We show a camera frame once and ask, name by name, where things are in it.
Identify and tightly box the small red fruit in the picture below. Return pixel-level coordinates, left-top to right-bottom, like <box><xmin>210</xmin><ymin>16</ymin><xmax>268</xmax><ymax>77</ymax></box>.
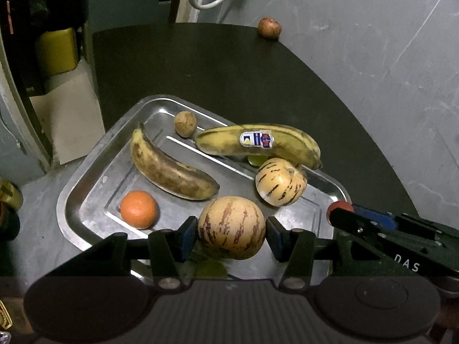
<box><xmin>326</xmin><ymin>201</ymin><xmax>354</xmax><ymax>223</ymax></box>

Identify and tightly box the small brown round fruit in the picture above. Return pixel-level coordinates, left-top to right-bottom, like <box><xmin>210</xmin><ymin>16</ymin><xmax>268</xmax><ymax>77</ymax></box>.
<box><xmin>174</xmin><ymin>111</ymin><xmax>197</xmax><ymax>138</ymax></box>

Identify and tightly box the yellow container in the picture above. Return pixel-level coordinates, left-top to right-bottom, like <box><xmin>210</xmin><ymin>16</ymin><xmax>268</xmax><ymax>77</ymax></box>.
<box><xmin>36</xmin><ymin>28</ymin><xmax>80</xmax><ymax>77</ymax></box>

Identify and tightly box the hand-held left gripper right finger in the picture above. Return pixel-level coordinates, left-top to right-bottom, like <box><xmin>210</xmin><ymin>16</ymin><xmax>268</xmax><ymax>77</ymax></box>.
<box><xmin>266</xmin><ymin>216</ymin><xmax>387</xmax><ymax>293</ymax></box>

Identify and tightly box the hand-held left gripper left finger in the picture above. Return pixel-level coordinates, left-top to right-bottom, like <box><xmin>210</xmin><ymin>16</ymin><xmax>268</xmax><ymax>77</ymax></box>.
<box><xmin>72</xmin><ymin>216</ymin><xmax>199</xmax><ymax>293</ymax></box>

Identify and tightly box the orange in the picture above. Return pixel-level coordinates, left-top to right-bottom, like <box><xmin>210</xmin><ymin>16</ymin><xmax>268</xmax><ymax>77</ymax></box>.
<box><xmin>120</xmin><ymin>190</ymin><xmax>159</xmax><ymax>230</ymax></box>

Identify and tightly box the striped pepino melon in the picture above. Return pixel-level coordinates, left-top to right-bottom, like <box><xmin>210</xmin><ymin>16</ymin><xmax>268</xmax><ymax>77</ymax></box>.
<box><xmin>255</xmin><ymin>158</ymin><xmax>308</xmax><ymax>206</ymax></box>
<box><xmin>197</xmin><ymin>196</ymin><xmax>267</xmax><ymax>259</ymax></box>

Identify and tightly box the beige cardboard box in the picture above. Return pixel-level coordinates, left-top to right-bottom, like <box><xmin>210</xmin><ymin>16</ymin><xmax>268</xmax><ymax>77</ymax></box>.
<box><xmin>29</xmin><ymin>68</ymin><xmax>106</xmax><ymax>165</ymax></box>

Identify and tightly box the yellow capped jar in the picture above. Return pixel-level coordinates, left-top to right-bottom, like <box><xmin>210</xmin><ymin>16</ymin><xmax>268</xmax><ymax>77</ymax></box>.
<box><xmin>0</xmin><ymin>178</ymin><xmax>24</xmax><ymax>210</ymax></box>

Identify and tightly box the large yellow banana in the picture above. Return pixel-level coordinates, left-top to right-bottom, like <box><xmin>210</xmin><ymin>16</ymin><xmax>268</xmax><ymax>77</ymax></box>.
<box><xmin>195</xmin><ymin>124</ymin><xmax>322</xmax><ymax>170</ymax></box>

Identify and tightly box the reddish apple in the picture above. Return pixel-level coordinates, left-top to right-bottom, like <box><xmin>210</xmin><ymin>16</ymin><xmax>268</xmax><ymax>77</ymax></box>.
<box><xmin>258</xmin><ymin>17</ymin><xmax>282</xmax><ymax>39</ymax></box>

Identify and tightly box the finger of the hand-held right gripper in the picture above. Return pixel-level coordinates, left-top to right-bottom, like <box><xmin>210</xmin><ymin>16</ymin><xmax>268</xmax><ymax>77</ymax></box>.
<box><xmin>352</xmin><ymin>204</ymin><xmax>398</xmax><ymax>230</ymax></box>
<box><xmin>330</xmin><ymin>207</ymin><xmax>383</xmax><ymax>238</ymax></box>

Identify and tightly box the small spotted banana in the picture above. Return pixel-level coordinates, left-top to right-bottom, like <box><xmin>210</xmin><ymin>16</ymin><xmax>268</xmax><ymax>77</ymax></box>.
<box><xmin>130</xmin><ymin>122</ymin><xmax>220</xmax><ymax>201</ymax></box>

